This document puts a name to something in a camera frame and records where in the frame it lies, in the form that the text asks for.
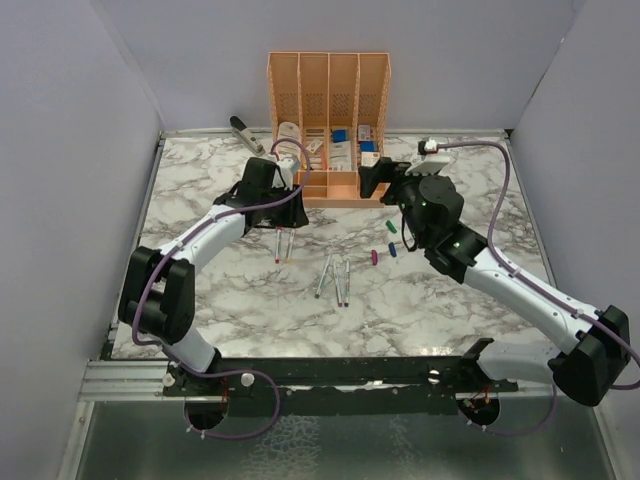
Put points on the white pen magenta end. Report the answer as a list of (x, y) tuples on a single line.
[(337, 283)]

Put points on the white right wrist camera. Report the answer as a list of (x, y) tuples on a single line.
[(431, 160)]

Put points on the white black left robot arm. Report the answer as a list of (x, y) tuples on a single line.
[(158, 296)]

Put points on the black grey stapler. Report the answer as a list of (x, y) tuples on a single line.
[(246, 136)]

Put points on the white pen yellow end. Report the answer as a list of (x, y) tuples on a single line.
[(289, 246)]

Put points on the white oval label card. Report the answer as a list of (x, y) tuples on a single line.
[(290, 131)]

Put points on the white pen blue end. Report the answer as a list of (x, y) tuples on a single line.
[(346, 300)]

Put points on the blue eraser box lower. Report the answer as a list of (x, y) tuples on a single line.
[(368, 146)]

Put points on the blue eraser box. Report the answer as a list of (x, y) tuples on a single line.
[(368, 146), (339, 135)]

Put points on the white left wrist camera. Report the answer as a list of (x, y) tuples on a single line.
[(286, 171)]

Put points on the green pen cap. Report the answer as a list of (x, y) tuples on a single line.
[(391, 226)]

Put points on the blue eraser box upper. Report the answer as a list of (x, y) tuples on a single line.
[(339, 135)]

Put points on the white red staples box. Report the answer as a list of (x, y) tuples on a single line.
[(369, 159)]

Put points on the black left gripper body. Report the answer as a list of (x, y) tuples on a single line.
[(277, 193)]

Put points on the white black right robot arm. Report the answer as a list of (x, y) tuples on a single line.
[(590, 346)]

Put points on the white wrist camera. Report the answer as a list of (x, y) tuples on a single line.
[(286, 171), (431, 160)]

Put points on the small white packet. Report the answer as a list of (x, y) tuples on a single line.
[(314, 145)]

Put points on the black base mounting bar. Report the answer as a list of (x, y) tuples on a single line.
[(338, 386)]

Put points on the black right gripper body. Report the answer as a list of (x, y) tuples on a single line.
[(402, 191)]

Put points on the white pen green end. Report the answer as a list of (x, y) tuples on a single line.
[(323, 276)]

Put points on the orange plastic desk organizer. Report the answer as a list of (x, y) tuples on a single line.
[(324, 91)]

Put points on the aluminium table edge rail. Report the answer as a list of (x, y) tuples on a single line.
[(85, 406)]

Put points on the white pen red end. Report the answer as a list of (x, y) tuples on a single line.
[(277, 246)]

